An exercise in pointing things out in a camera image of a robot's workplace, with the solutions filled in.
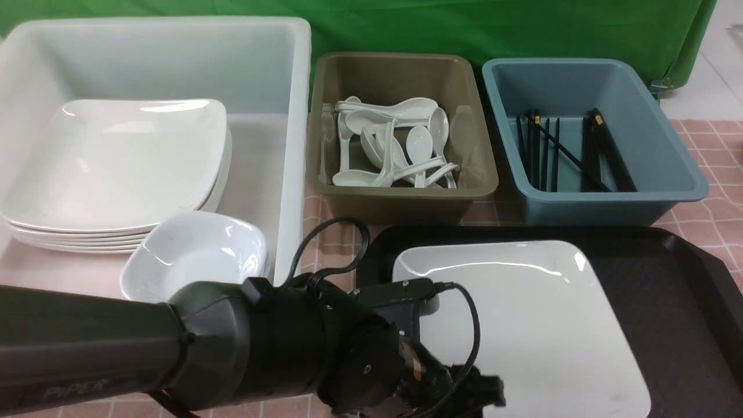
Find white spoon middle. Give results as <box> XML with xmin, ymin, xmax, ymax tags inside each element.
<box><xmin>406</xmin><ymin>126</ymin><xmax>433</xmax><ymax>167</ymax></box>

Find wrist camera black silver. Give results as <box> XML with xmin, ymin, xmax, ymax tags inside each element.
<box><xmin>350</xmin><ymin>278</ymin><xmax>449</xmax><ymax>342</ymax></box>

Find white spoon long front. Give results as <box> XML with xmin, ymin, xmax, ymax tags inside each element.
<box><xmin>332</xmin><ymin>158</ymin><xmax>445</xmax><ymax>188</ymax></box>

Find black chopsticks right bundle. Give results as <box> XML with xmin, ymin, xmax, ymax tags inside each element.
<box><xmin>581</xmin><ymin>108</ymin><xmax>637</xmax><ymax>192</ymax></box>

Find olive green plastic bin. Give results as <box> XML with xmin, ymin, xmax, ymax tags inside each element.
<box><xmin>305</xmin><ymin>51</ymin><xmax>499</xmax><ymax>225</ymax></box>

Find white soup spoon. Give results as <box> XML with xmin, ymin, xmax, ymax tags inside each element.
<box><xmin>372</xmin><ymin>119</ymin><xmax>397</xmax><ymax>188</ymax></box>

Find large translucent white tub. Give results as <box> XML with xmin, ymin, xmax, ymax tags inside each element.
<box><xmin>2</xmin><ymin>16</ymin><xmax>311</xmax><ymax>299</ymax></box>

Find white spoon top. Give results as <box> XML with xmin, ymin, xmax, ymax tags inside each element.
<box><xmin>335</xmin><ymin>96</ymin><xmax>439</xmax><ymax>119</ymax></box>

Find black serving tray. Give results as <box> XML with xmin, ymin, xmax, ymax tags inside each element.
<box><xmin>356</xmin><ymin>225</ymin><xmax>742</xmax><ymax>417</ymax></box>

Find stack of white plates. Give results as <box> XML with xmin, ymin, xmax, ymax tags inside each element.
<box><xmin>2</xmin><ymin>99</ymin><xmax>233</xmax><ymax>254</ymax></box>

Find green backdrop cloth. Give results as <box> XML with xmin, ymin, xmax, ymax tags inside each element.
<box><xmin>1</xmin><ymin>1</ymin><xmax>717</xmax><ymax>88</ymax></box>

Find black chopstick diagonal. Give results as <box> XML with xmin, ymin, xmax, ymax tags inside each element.
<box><xmin>517</xmin><ymin>110</ymin><xmax>611</xmax><ymax>193</ymax></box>

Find white spoon right upright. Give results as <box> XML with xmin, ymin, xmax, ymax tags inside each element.
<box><xmin>427</xmin><ymin>107</ymin><xmax>449</xmax><ymax>162</ymax></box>

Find pink checked tablecloth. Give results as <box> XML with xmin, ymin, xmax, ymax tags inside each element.
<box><xmin>0</xmin><ymin>119</ymin><xmax>743</xmax><ymax>418</ymax></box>

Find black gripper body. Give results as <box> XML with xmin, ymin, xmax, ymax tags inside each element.
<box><xmin>395</xmin><ymin>336</ymin><xmax>506</xmax><ymax>417</ymax></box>

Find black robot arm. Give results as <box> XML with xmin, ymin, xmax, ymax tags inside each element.
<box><xmin>1</xmin><ymin>275</ymin><xmax>506</xmax><ymax>417</ymax></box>

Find white bowl tray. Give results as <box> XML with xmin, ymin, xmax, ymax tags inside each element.
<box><xmin>120</xmin><ymin>211</ymin><xmax>272</xmax><ymax>302</ymax></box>

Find large white square plate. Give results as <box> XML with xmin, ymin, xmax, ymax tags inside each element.
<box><xmin>392</xmin><ymin>240</ymin><xmax>652</xmax><ymax>417</ymax></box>

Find blue plastic bin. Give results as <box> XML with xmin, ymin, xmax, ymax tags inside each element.
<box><xmin>481</xmin><ymin>58</ymin><xmax>709</xmax><ymax>226</ymax></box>

